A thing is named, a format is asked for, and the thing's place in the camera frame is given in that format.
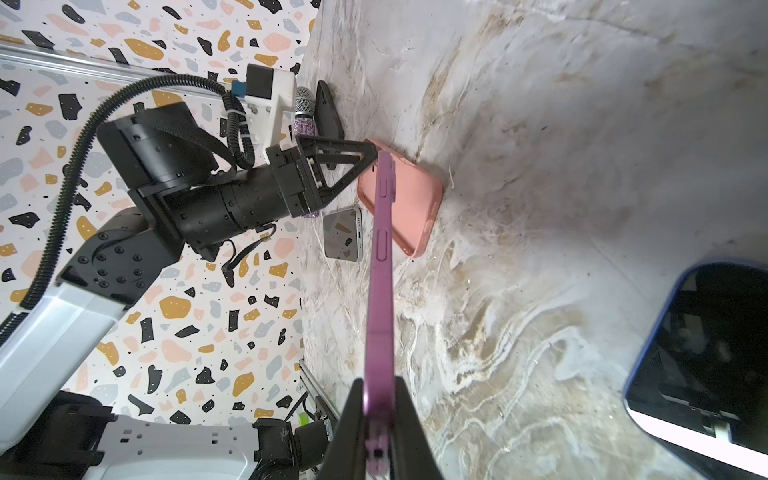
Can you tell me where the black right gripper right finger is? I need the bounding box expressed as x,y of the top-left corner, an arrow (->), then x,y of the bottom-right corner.
392,377 -> 444,480

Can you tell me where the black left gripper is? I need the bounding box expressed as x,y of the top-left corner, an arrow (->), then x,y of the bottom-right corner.
265,135 -> 378,218

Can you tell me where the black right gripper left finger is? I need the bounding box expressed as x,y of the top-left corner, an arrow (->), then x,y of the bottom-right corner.
317,379 -> 366,480

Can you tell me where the purple smartphone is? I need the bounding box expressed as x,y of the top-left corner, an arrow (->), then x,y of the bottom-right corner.
363,151 -> 396,477

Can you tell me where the pink silicone phone case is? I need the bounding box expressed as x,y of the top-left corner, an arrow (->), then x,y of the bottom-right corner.
369,139 -> 443,258

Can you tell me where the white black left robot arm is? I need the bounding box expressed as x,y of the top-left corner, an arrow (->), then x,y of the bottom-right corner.
1,103 -> 377,479

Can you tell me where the black phone case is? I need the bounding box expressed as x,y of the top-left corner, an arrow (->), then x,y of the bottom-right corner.
314,80 -> 345,140

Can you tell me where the purple glitter microphone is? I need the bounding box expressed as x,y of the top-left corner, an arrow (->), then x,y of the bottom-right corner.
293,86 -> 319,218

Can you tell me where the silver smartphone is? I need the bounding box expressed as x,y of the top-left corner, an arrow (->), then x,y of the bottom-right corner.
322,206 -> 363,262

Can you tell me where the blue smartphone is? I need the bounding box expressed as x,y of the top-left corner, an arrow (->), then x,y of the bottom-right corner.
623,261 -> 767,479

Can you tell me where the black corrugated cable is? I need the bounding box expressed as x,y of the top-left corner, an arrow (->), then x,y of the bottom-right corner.
0,73 -> 256,346

